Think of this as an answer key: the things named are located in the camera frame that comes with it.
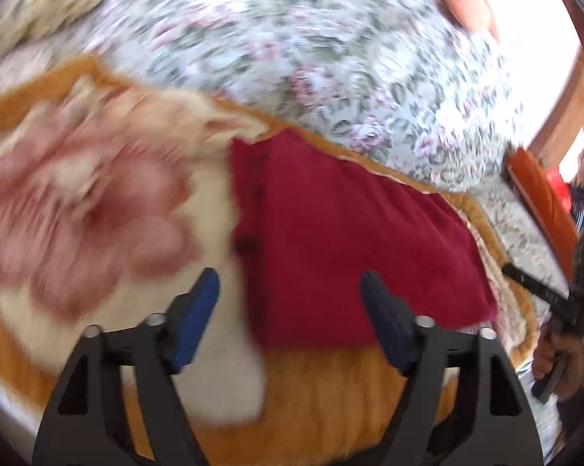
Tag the peach cushion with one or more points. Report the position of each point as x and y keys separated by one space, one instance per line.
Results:
x=466 y=0

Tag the fluffy orange-edged flower mat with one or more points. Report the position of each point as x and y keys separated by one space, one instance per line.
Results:
x=78 y=194

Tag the floral sofa cover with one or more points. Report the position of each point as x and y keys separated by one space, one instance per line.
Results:
x=297 y=48

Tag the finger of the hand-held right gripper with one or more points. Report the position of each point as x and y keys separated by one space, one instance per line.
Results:
x=532 y=281

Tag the red knit sweater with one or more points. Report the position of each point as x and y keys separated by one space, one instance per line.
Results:
x=345 y=233

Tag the beige patterned cushion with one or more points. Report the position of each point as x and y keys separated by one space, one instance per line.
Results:
x=39 y=0

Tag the wooden chair frame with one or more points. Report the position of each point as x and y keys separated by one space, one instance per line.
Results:
x=573 y=107

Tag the orange padded armrest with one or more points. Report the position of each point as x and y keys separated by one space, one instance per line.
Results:
x=534 y=184

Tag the person's right hand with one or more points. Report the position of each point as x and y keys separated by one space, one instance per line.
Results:
x=547 y=354

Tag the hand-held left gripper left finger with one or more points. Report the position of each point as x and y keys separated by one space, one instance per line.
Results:
x=195 y=320

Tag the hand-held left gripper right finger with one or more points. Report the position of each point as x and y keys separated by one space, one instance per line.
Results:
x=386 y=325

